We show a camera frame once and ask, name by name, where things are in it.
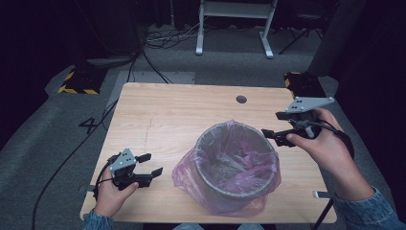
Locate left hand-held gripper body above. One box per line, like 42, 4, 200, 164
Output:
108, 148, 146, 192

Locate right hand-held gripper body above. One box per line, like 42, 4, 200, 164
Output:
284, 96, 335, 141

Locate pink plastic garbage bag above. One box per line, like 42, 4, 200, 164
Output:
171, 119, 282, 219

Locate green plastic waste bin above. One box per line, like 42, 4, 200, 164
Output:
192, 123, 281, 212

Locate person's left hand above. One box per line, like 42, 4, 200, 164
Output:
93, 176, 141, 219

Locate person's right hand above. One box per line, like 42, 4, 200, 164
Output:
285, 107, 357, 180

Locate black yellow striped stand base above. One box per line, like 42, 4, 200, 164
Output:
283, 71, 327, 99
57, 66, 108, 96

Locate person's left leg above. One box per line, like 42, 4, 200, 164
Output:
171, 222, 205, 230

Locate person's leg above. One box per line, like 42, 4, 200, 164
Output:
171, 222, 205, 230
235, 222, 264, 230

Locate black tripod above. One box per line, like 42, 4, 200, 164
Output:
278, 23, 324, 56

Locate black rod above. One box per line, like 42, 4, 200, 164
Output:
310, 197, 335, 230

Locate person's right leg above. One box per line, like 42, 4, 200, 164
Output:
235, 222, 264, 230

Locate dark curtain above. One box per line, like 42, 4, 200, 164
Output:
140, 0, 202, 32

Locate left hand-held gripper black cable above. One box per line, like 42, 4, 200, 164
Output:
92, 153, 122, 201

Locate hand-held gripper black cable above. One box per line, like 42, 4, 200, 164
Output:
92, 153, 122, 201
314, 119, 356, 160

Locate grey metal bracket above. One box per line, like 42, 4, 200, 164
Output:
312, 190, 333, 200
77, 184, 97, 195

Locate right hand-held gripper black cable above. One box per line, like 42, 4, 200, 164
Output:
314, 119, 356, 160

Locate long black floor cable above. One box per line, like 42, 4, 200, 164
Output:
31, 47, 175, 230

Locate grey padded post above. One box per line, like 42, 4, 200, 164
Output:
306, 0, 368, 78

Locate white metal desk frame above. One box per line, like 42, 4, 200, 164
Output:
194, 0, 279, 59

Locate bundle of floor cables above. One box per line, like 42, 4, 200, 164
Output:
143, 22, 205, 51

